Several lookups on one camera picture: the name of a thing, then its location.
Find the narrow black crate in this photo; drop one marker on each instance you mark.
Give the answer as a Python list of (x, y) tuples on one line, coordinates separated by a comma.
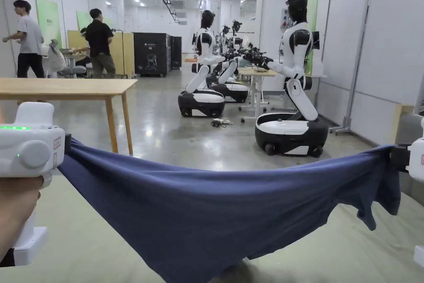
[(176, 51)]

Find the white and black humanoid robot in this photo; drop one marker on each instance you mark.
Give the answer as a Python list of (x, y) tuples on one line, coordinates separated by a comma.
[(233, 89), (296, 64), (202, 97)]

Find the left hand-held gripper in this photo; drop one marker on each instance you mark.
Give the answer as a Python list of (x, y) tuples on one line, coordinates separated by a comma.
[(26, 150)]

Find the bed with pale green sheet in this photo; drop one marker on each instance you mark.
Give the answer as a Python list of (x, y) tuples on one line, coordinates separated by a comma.
[(79, 236)]

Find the dark blue shirt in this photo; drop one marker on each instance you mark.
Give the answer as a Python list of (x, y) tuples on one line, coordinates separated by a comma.
[(215, 210)]

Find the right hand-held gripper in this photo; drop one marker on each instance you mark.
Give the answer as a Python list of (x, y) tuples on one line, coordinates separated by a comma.
[(416, 159)]

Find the person's left hand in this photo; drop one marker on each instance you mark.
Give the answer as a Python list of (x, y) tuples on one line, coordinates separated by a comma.
[(16, 207)]

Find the large black crate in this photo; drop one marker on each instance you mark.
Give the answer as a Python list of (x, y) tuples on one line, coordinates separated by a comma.
[(150, 53)]

